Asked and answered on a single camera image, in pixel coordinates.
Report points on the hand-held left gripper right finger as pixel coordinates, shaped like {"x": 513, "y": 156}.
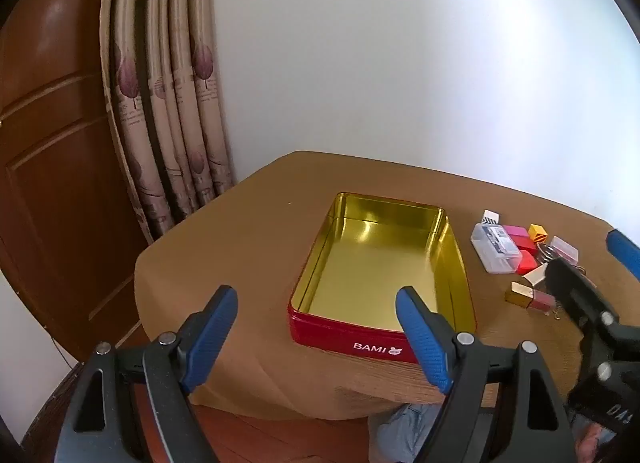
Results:
{"x": 420, "y": 338}

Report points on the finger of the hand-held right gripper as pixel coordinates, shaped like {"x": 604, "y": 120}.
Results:
{"x": 570, "y": 288}
{"x": 622, "y": 248}

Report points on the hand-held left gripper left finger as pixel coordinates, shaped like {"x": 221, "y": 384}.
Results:
{"x": 210, "y": 338}

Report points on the cream white block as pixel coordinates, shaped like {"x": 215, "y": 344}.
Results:
{"x": 537, "y": 273}

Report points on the clear pink plastic box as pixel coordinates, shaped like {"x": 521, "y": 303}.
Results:
{"x": 563, "y": 248}

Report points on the pink block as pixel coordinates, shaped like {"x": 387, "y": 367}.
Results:
{"x": 515, "y": 231}

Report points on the red tin box gold inside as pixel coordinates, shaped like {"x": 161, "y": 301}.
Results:
{"x": 380, "y": 263}

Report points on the clear plastic case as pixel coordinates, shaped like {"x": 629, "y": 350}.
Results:
{"x": 495, "y": 248}

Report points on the white box striped edge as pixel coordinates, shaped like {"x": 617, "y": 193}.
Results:
{"x": 490, "y": 217}

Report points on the yellow cube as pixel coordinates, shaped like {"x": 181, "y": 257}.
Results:
{"x": 537, "y": 232}

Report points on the person's jeans leg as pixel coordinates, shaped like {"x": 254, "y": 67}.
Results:
{"x": 400, "y": 433}

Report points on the beige floral curtain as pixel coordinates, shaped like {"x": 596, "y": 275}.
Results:
{"x": 150, "y": 93}

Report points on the brown wooden door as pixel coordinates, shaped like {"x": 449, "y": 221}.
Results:
{"x": 50, "y": 143}

